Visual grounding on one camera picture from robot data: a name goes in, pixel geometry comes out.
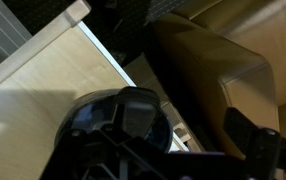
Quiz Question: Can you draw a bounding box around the dark blue bowl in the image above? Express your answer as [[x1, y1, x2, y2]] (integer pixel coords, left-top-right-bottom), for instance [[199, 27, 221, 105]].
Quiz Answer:
[[55, 86, 173, 153]]

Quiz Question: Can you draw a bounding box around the open top wooden drawer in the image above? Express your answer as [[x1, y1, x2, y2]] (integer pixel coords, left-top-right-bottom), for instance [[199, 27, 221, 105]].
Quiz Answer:
[[0, 0, 134, 180]]

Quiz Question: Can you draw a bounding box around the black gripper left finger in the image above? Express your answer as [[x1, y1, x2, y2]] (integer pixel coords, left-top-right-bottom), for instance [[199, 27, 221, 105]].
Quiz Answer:
[[112, 86, 160, 137]]

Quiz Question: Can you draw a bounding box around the light wood nightstand cabinet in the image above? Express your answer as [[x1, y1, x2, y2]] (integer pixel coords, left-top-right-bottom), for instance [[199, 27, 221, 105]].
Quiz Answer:
[[122, 53, 207, 154]]

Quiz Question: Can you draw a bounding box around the brown leather armchair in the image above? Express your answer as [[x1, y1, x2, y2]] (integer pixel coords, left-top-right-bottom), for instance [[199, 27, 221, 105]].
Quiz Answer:
[[152, 0, 286, 157]]

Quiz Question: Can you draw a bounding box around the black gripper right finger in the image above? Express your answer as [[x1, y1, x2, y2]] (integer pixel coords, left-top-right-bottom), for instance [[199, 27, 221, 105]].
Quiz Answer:
[[223, 107, 258, 154]]

